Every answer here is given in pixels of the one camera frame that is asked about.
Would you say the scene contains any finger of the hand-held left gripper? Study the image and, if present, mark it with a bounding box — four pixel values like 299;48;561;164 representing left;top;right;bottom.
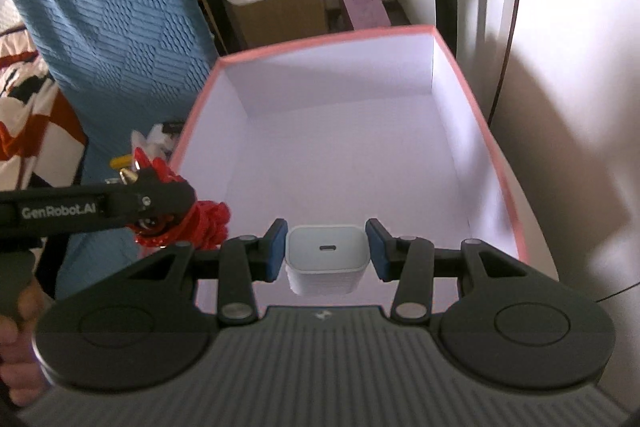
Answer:
107;167;197;233

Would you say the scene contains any red white patterned blanket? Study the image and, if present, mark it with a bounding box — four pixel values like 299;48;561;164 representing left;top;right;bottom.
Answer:
0;0;90;194

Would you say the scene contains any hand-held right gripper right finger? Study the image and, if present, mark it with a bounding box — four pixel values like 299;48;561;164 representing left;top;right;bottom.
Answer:
365;218;540;324

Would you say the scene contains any brown cardboard box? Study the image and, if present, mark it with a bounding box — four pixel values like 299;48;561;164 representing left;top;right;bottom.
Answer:
231;0;332;54

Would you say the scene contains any pink cardboard box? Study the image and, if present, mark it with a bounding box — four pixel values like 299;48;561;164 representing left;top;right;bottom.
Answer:
170;24;531;314

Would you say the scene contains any blue textured cloth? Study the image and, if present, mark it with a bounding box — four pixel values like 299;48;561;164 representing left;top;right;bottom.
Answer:
5;0;222;303

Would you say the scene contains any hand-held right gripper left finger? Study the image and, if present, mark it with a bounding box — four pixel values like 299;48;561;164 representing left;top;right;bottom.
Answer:
117;218;292;325

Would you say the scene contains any person's left hand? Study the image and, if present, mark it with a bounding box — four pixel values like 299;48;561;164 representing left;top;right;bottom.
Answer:
0;276;55;408

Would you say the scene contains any small white charger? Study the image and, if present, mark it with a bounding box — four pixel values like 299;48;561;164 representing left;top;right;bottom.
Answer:
283;225;372;299

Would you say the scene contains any white plastic packet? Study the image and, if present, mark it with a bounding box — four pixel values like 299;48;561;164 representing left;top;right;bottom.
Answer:
131;121;187;160

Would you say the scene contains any pink paper note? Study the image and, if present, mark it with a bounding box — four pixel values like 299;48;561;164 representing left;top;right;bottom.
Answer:
339;0;392;30

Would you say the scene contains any white cabinet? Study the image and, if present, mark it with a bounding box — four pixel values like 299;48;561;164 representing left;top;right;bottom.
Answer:
400;0;640;308

